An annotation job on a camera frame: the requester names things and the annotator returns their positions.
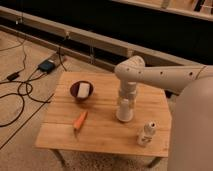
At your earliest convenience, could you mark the white squeeze bottle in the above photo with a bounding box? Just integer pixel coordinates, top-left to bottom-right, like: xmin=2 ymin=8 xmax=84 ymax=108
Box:
xmin=137 ymin=122 xmax=156 ymax=147

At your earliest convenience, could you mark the orange carrot toy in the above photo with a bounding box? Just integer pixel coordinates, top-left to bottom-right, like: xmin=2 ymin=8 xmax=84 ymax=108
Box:
xmin=73 ymin=111 xmax=88 ymax=136

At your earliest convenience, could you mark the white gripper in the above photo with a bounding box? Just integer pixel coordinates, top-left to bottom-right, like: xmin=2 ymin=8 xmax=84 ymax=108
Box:
xmin=117 ymin=81 xmax=137 ymax=109

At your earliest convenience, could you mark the dark red bowl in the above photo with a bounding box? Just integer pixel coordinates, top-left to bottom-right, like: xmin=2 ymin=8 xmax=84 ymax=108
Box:
xmin=70 ymin=80 xmax=94 ymax=101

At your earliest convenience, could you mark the white block in bowl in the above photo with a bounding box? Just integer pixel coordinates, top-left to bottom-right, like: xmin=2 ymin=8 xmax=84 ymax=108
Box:
xmin=77 ymin=83 xmax=90 ymax=98

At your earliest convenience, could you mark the small black power brick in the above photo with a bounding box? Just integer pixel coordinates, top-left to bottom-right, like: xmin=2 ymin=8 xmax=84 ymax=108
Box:
xmin=7 ymin=72 xmax=19 ymax=81

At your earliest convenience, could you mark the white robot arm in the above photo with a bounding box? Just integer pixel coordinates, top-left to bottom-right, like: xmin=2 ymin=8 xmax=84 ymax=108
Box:
xmin=114 ymin=56 xmax=213 ymax=171

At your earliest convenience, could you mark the wooden table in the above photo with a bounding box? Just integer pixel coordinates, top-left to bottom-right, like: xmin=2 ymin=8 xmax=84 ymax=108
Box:
xmin=36 ymin=72 xmax=171 ymax=157

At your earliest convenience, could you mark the metal table leg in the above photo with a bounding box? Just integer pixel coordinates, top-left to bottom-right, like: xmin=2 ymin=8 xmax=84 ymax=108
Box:
xmin=51 ymin=149 xmax=66 ymax=168

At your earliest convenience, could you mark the blue power adapter box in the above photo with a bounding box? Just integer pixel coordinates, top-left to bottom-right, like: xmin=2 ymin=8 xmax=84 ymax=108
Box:
xmin=38 ymin=60 xmax=55 ymax=74

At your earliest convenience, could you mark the black floor cable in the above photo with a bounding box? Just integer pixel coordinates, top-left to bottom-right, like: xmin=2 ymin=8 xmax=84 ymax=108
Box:
xmin=0 ymin=36 xmax=68 ymax=128

